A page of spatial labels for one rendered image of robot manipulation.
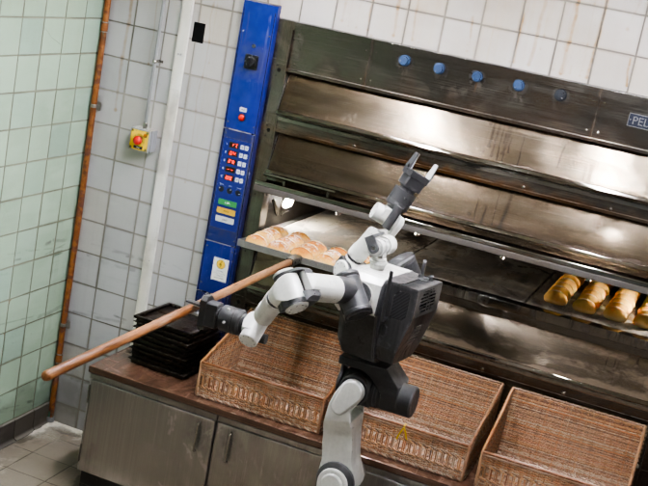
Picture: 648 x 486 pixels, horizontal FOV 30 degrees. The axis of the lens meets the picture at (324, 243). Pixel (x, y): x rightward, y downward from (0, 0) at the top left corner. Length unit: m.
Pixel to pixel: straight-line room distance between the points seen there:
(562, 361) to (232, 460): 1.39
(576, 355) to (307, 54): 1.66
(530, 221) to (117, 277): 1.94
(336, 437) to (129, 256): 1.68
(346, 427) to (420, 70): 1.54
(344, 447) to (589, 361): 1.17
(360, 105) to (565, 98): 0.85
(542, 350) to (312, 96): 1.42
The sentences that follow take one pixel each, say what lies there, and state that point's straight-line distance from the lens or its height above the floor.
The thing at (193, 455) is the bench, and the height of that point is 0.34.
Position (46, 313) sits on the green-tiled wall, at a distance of 5.72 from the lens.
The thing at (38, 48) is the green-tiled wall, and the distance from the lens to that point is 5.16.
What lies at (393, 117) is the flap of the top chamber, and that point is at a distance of 5.00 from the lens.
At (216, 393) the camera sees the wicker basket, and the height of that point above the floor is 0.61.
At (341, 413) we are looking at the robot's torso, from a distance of 4.25.
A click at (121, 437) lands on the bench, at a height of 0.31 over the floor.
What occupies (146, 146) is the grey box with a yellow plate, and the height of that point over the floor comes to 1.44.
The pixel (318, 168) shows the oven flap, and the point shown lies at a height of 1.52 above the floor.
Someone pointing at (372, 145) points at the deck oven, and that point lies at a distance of 5.04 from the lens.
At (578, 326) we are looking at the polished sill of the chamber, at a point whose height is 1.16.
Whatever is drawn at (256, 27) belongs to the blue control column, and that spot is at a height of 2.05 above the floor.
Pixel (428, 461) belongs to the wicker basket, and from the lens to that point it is 4.71.
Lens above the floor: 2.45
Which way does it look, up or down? 14 degrees down
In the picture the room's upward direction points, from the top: 11 degrees clockwise
